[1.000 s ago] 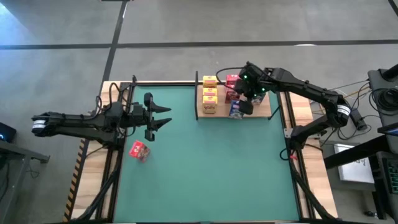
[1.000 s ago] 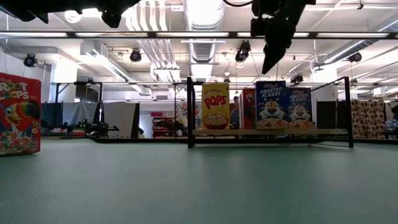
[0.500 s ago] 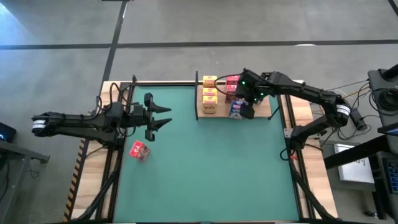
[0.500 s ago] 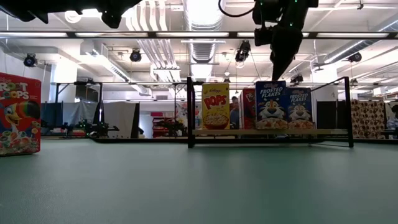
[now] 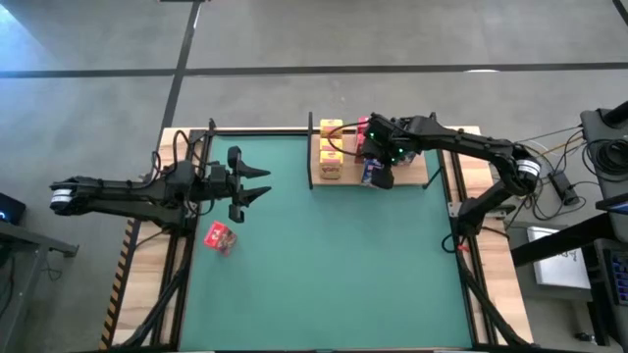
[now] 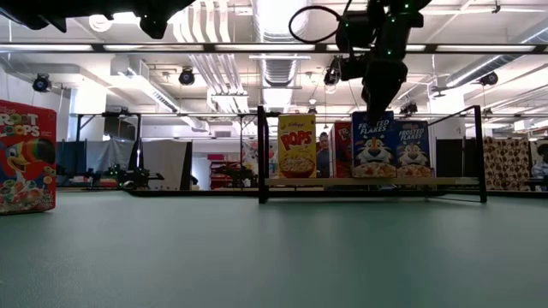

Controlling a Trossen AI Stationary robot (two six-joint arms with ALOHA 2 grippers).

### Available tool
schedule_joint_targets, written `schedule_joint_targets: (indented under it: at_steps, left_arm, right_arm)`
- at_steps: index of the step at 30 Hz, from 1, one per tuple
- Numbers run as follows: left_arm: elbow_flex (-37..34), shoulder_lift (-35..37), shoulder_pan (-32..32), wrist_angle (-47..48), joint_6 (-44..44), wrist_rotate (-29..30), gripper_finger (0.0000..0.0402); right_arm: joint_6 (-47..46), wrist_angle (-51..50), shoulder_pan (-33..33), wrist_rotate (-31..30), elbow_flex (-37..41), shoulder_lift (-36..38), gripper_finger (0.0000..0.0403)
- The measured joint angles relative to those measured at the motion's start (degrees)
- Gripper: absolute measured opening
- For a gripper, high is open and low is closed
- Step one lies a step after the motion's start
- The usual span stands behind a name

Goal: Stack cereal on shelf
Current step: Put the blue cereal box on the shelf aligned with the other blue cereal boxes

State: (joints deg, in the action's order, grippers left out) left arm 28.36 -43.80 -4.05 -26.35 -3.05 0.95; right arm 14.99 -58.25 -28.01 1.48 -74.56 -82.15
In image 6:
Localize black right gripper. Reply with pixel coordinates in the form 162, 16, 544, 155
361, 57, 408, 124

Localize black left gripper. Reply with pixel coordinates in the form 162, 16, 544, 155
0, 0, 196, 39

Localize blue Frosted Flakes cereal box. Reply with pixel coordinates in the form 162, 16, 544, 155
395, 120, 432, 179
351, 110, 398, 179

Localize red Froot Loops cereal box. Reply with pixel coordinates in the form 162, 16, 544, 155
0, 98, 58, 216
329, 121, 354, 179

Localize yellow Corn Pops cereal box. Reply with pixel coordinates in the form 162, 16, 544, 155
277, 113, 318, 180

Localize person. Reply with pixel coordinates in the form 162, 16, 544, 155
316, 131, 331, 179
530, 143, 548, 181

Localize black partition panel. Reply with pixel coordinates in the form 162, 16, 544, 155
435, 137, 466, 179

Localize brown patterned curtain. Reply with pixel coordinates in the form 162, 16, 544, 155
482, 136, 532, 192

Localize white partition board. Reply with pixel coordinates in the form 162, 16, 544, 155
141, 139, 194, 192

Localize blue grey partition cloth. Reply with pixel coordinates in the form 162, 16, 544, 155
55, 139, 139, 177

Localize red storage shelves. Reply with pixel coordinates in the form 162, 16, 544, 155
208, 152, 241, 190

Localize black background equipment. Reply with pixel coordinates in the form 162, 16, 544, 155
119, 166, 166, 192

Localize black overhead frame beam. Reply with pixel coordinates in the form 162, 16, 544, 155
0, 41, 548, 55

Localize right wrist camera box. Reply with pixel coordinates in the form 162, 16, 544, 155
323, 55, 365, 86

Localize wooden shelf with black frame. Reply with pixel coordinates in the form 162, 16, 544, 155
256, 104, 488, 204

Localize ribbed silver ventilation duct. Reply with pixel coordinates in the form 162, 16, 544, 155
263, 55, 301, 86

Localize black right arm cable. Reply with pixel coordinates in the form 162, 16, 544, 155
288, 4, 343, 44

